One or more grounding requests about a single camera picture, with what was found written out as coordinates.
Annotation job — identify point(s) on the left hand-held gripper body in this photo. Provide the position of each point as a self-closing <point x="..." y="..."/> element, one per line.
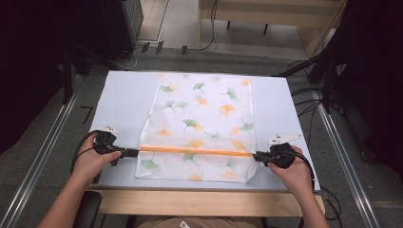
<point x="104" y="142"/>

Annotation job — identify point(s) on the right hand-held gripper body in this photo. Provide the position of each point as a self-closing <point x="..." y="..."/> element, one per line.
<point x="282" y="156"/>

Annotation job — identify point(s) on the leaf print mesh laundry bag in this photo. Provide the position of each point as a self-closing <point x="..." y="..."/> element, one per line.
<point x="202" y="126"/>

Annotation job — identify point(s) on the person's right hand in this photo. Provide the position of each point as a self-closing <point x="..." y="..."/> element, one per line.
<point x="294" y="177"/>

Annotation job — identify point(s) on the person's left hand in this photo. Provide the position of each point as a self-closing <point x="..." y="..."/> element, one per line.
<point x="92" y="164"/>

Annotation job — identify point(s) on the white table mat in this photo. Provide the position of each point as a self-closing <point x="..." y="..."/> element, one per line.
<point x="126" y="104"/>

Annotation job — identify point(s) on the black chair armrest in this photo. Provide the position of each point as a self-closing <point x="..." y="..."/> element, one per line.
<point x="90" y="209"/>

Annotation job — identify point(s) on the black metal stand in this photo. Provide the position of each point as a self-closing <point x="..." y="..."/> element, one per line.
<point x="67" y="79"/>
<point x="326" y="82"/>

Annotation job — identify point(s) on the wooden table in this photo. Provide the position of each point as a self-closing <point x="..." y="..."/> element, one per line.
<point x="190" y="202"/>

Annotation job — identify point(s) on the person's beige pants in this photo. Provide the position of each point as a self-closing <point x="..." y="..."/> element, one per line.
<point x="206" y="223"/>

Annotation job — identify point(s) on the black curtain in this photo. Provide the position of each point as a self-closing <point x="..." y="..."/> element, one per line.
<point x="377" y="79"/>
<point x="31" y="63"/>

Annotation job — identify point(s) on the black cabinet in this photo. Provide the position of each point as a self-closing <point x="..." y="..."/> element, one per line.
<point x="120" y="28"/>

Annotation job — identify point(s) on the wooden bench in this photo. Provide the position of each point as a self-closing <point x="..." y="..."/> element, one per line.
<point x="269" y="15"/>

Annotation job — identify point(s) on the metal floor rail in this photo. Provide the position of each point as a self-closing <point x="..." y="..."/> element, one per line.
<point x="38" y="161"/>
<point x="345" y="158"/>

